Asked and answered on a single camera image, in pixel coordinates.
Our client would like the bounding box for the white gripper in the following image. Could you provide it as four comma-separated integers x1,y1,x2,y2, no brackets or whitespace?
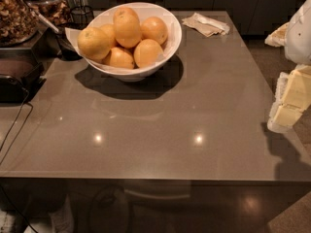
264,0,311,134

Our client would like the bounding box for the white ceramic bowl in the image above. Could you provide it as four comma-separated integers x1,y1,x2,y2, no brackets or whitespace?
73,1,183,83

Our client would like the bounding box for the hidden back orange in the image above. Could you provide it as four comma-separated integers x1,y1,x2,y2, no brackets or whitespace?
100,23,118,48

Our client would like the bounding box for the crumpled paper napkin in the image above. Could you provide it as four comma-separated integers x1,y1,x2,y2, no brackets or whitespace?
182,13,230,37

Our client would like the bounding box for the black appliance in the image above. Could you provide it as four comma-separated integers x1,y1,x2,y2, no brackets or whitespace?
0,50,45,104

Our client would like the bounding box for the large glass nut jar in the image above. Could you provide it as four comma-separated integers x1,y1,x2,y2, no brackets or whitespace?
0,0,37,48

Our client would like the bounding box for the black wire cup holder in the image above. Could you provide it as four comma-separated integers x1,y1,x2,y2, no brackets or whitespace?
70,6,94,29

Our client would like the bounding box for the black power cable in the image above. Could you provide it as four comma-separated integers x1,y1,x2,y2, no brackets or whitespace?
0,78,35,165

